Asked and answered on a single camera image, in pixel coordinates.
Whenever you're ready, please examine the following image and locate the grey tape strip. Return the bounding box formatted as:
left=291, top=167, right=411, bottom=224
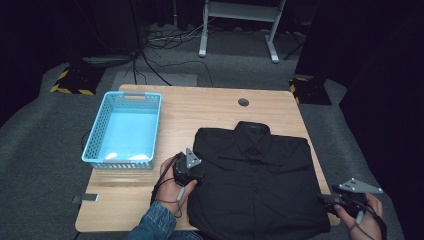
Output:
left=71, top=193, right=100, bottom=204

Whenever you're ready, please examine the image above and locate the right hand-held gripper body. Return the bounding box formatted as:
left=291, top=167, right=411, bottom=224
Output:
left=331, top=178, right=384, bottom=218

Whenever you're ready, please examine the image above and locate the person's left hand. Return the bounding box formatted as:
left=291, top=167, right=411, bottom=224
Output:
left=154, top=156, right=198, bottom=215

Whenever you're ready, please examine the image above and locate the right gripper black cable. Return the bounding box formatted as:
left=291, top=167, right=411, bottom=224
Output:
left=346, top=194, right=389, bottom=240

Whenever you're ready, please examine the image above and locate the light blue plastic basket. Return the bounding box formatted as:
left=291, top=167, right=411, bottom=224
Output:
left=81, top=90, right=163, bottom=171

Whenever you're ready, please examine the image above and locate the person's right hand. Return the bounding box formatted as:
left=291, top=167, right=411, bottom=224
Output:
left=334, top=193, right=384, bottom=240

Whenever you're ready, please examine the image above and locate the bundle of floor cables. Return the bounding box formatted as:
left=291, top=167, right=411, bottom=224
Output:
left=81, top=19, right=215, bottom=88

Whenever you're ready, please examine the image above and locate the black button-up shirt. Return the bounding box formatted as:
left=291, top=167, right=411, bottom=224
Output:
left=186, top=120, right=332, bottom=240

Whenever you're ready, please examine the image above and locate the white metal desk frame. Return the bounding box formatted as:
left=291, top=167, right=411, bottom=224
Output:
left=198, top=0, right=287, bottom=64

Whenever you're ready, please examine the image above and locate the yellow black striped floor plate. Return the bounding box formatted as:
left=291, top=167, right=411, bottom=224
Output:
left=289, top=75, right=333, bottom=107
left=49, top=64, right=106, bottom=96

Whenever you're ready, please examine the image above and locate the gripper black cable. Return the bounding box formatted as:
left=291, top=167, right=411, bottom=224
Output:
left=149, top=153, right=184, bottom=219
left=346, top=194, right=389, bottom=240

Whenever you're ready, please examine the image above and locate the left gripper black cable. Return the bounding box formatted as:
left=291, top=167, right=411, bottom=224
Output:
left=149, top=153, right=184, bottom=219

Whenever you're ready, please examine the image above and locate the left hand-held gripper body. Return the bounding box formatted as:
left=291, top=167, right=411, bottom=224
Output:
left=172, top=147, right=205, bottom=188

